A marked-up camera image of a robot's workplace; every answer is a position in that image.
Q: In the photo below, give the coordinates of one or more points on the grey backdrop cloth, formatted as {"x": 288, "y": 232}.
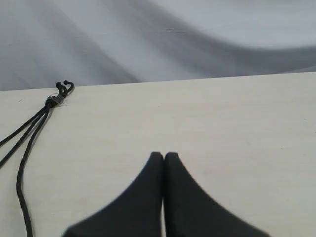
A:
{"x": 94, "y": 42}

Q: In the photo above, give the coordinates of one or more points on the clear tape piece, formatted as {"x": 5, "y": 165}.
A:
{"x": 54, "y": 100}

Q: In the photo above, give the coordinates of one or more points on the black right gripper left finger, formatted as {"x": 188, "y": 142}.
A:
{"x": 134, "y": 213}

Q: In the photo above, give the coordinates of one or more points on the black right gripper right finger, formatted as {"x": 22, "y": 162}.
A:
{"x": 190, "y": 212}

